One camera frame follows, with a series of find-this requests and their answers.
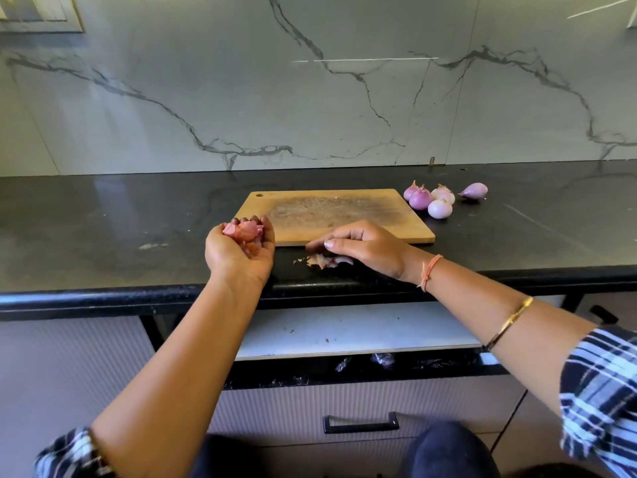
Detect person's right hand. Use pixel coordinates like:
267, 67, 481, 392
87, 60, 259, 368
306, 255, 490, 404
305, 220, 424, 281

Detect person's left hand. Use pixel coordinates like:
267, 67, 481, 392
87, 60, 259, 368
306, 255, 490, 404
205, 216, 277, 289

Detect pile of onion peels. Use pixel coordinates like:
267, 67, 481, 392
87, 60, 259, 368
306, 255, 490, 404
223, 218, 354, 272

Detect red onion with pale patch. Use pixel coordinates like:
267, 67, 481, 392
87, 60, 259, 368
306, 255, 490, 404
459, 182, 490, 202

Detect person's left forearm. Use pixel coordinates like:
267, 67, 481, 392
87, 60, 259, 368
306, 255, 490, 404
90, 274, 270, 478

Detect person's right forearm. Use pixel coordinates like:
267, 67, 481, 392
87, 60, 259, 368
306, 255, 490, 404
413, 256, 599, 414

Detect person's black trousers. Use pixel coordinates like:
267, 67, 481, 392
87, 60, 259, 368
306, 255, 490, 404
189, 421, 502, 478

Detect wooden cutting board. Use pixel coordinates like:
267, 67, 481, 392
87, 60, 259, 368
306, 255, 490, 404
235, 189, 436, 247

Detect gold bangle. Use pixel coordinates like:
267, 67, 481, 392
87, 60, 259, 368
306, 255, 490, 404
484, 295, 535, 353

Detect wide grey cabinet panel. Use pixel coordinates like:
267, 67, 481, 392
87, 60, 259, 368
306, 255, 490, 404
0, 315, 157, 478

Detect black white plaid sleeve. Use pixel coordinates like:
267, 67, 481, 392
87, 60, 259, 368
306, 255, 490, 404
35, 426, 115, 478

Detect orange thread bracelet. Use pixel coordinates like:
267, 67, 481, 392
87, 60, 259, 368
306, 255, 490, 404
418, 254, 444, 293

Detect black drawer handle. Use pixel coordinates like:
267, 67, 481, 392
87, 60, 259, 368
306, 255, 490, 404
322, 412, 401, 435

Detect white wall switch plate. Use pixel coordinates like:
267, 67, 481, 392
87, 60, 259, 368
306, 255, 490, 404
0, 0, 85, 34

